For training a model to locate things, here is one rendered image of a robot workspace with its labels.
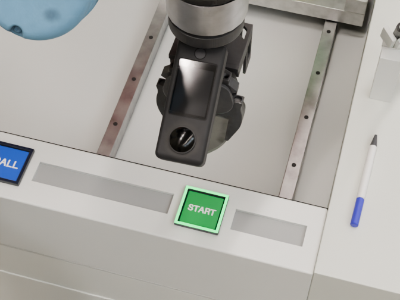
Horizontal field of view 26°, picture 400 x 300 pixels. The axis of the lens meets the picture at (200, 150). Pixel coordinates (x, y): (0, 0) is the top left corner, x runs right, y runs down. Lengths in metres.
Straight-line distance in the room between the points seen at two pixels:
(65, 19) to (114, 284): 0.70
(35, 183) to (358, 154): 0.41
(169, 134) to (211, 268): 0.34
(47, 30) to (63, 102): 0.78
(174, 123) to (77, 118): 0.56
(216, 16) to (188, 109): 0.09
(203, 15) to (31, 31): 0.21
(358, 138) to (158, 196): 0.27
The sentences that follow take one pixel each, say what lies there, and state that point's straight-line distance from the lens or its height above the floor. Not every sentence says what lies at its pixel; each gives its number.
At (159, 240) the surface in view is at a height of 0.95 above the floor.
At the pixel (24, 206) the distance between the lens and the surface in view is 1.11.
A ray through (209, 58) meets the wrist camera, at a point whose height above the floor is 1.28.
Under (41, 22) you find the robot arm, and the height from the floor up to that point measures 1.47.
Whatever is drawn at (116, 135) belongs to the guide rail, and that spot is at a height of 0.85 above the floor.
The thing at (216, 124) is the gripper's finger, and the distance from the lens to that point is 0.89.
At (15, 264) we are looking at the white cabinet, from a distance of 1.29.
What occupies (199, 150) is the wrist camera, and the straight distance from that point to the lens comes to 0.79.
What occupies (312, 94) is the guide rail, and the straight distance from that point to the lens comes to 1.33.
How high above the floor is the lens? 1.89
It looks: 56 degrees down
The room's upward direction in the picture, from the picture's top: straight up
